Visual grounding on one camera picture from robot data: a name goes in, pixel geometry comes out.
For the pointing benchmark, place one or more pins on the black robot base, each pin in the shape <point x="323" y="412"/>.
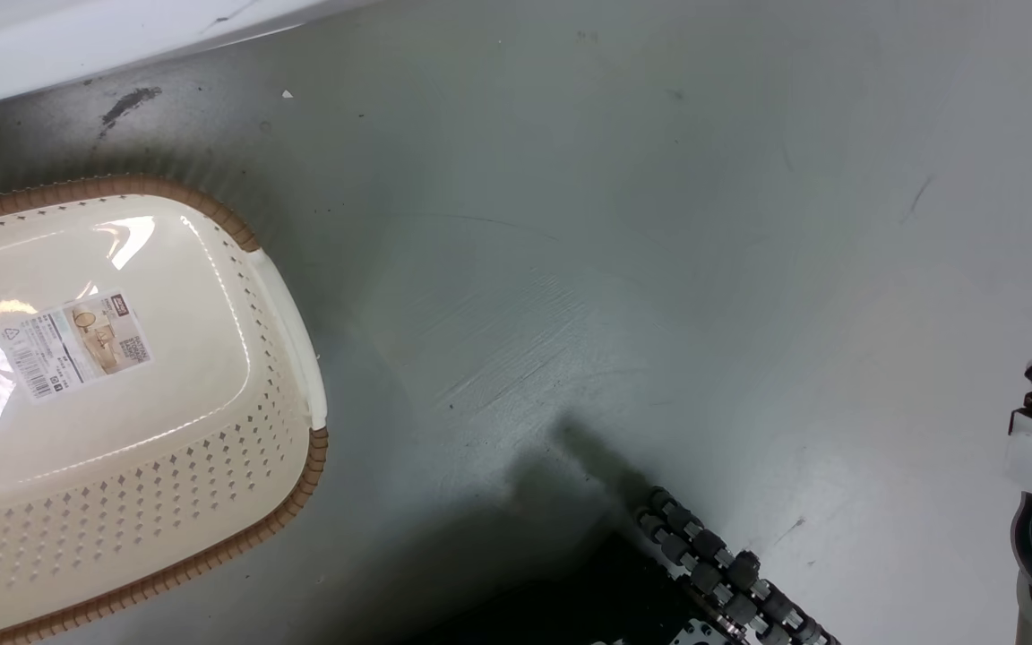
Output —
<point x="588" y="609"/>

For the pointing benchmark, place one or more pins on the printed paper label sticker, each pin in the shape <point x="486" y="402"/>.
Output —
<point x="73" y="345"/>

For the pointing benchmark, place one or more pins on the cream laundry basket brown rim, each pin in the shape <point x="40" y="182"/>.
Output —
<point x="167" y="466"/>

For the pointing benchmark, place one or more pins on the white washing machine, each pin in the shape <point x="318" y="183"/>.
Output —
<point x="50" y="40"/>

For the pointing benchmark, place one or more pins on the black roller omni wheel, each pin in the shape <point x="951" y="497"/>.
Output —
<point x="713" y="560"/>

